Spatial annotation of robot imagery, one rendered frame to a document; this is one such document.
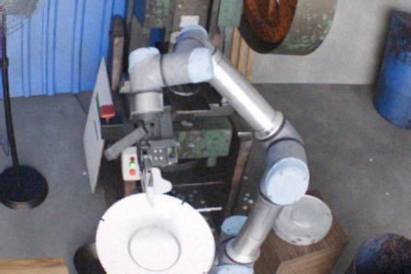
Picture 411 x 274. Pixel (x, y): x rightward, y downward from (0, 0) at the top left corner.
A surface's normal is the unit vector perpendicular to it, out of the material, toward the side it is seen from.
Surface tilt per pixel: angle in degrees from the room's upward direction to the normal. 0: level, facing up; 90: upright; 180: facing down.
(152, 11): 90
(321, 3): 91
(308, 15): 100
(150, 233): 53
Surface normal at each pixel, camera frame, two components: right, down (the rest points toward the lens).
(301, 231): 0.12, -0.82
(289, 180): -0.02, 0.45
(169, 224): 0.18, -0.03
